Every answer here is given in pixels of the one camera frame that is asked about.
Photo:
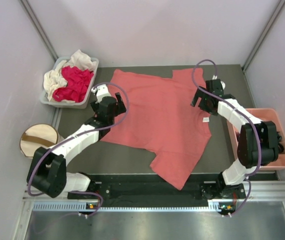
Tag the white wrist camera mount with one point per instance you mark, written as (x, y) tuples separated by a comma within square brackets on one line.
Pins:
[(215, 77), (100, 91)]

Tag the cream t-shirt in bin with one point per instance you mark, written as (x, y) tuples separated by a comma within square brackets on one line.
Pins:
[(57, 75)]

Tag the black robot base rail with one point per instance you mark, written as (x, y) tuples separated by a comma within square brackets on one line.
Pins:
[(150, 190)]

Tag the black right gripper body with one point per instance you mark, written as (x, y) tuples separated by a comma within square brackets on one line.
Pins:
[(204, 105)]

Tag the dark coiled item front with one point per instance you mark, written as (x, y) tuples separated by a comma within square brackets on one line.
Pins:
[(281, 147)]

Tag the magenta t-shirt in bin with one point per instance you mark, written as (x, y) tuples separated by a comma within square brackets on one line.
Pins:
[(78, 82)]

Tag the round cream fabric basket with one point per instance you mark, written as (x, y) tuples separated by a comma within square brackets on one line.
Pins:
[(36, 136)]

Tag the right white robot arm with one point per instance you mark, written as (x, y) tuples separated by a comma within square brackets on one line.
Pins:
[(231, 179)]

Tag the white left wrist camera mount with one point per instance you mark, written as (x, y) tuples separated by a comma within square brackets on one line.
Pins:
[(100, 91)]

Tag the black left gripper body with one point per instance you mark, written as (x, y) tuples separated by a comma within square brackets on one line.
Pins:
[(111, 121)]

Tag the salmon pink t-shirt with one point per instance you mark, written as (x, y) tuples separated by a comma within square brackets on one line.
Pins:
[(162, 120)]

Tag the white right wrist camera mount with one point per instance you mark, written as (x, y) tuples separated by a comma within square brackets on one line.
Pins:
[(215, 77)]

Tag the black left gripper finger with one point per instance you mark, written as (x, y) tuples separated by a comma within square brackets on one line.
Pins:
[(118, 97), (121, 108)]

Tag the grey plastic laundry bin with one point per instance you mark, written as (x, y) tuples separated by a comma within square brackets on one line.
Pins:
[(68, 82)]

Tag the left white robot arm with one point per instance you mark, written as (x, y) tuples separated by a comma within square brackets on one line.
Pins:
[(48, 170)]

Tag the pink divided organizer tray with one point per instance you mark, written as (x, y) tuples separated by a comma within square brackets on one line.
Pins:
[(257, 139)]

